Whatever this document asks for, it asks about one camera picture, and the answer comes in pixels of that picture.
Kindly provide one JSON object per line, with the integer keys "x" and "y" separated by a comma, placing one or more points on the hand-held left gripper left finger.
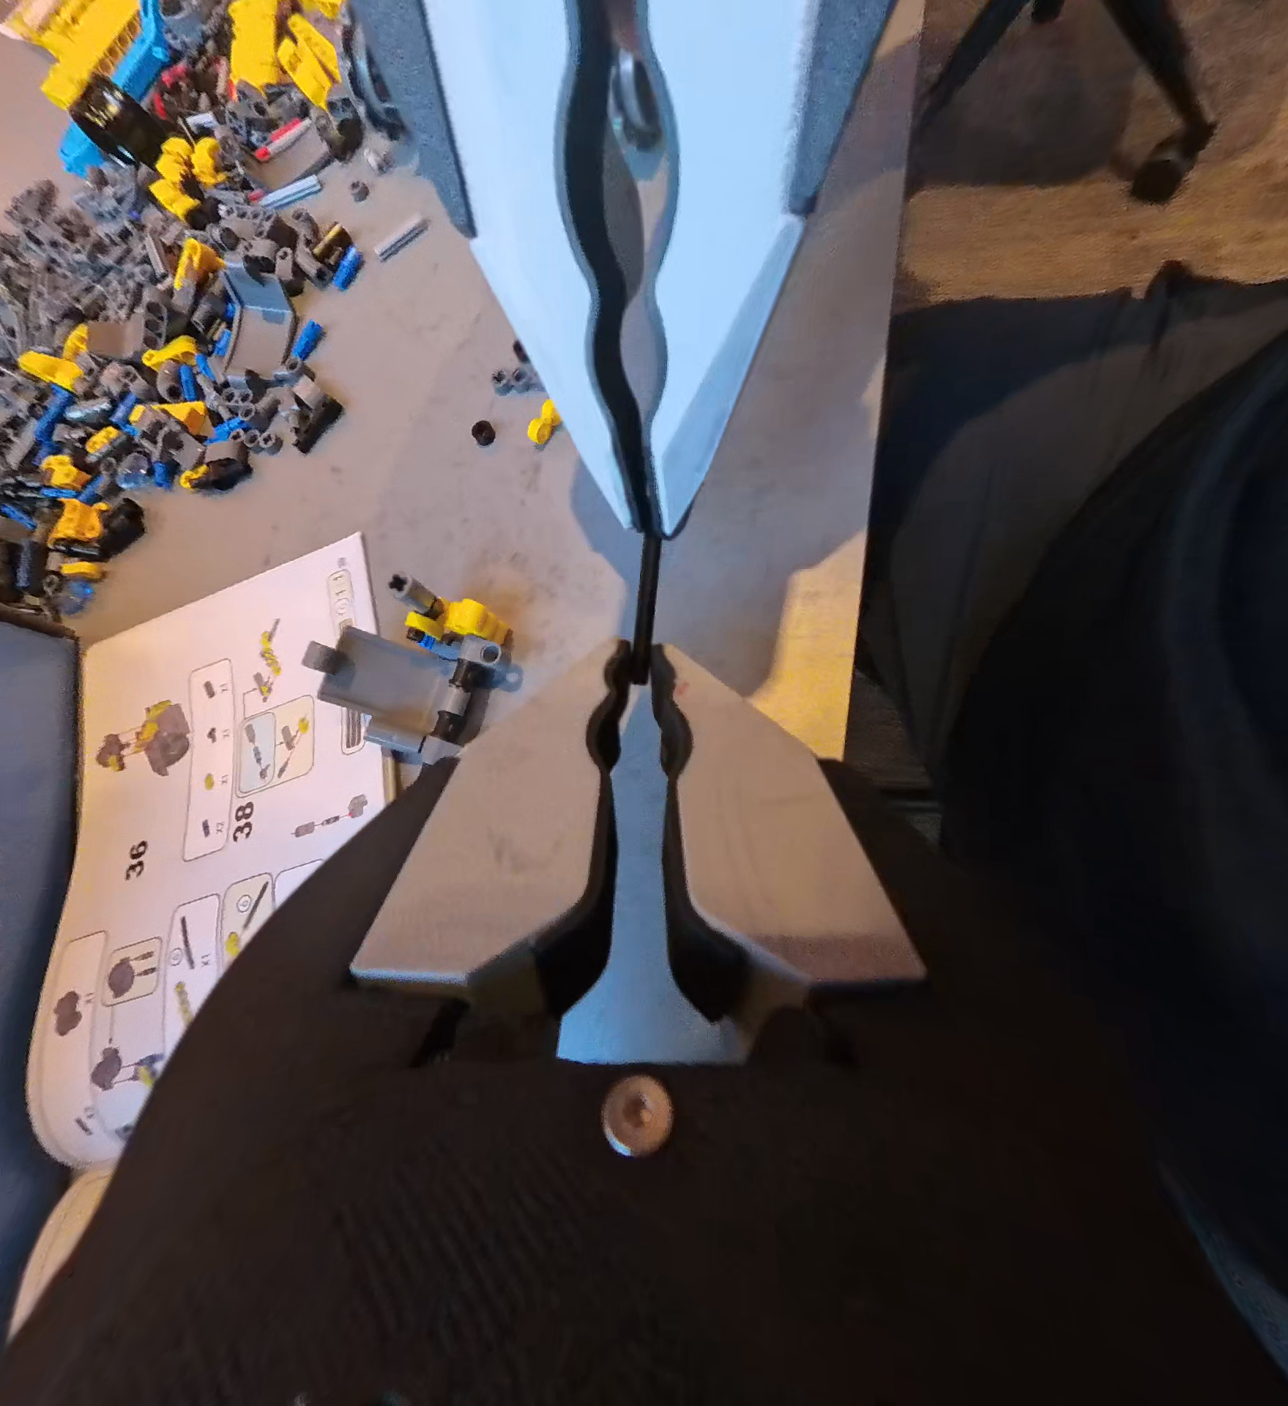
{"x": 489, "y": 867}

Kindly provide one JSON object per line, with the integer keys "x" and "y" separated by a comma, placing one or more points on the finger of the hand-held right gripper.
{"x": 511, "y": 220}
{"x": 731, "y": 275}

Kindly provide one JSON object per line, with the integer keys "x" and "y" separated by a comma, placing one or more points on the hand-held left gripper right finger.
{"x": 797, "y": 867}

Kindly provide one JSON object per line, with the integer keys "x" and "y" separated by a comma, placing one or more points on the black axle rod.
{"x": 648, "y": 592}

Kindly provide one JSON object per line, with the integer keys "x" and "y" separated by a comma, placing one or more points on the grey desk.
{"x": 456, "y": 495}

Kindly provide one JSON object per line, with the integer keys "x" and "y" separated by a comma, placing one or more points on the short light grey axle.
{"x": 400, "y": 236}

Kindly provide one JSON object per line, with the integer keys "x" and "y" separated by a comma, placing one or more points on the long grey axle rod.
{"x": 292, "y": 192}

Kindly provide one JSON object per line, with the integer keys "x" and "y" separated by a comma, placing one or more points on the grey three-hole connector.
{"x": 511, "y": 381}

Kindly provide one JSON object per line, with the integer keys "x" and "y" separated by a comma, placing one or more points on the yellow five-hole flat beam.
{"x": 542, "y": 422}

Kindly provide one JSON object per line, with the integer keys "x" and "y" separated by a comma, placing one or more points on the grey yellow brick subassembly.
{"x": 391, "y": 681}

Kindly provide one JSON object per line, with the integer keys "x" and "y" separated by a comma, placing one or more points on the person's black trousers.
{"x": 983, "y": 439}

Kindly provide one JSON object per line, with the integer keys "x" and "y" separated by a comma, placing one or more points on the building instruction booklet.
{"x": 159, "y": 857}

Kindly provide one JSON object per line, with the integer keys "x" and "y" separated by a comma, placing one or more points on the pile of building bricks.
{"x": 159, "y": 384}

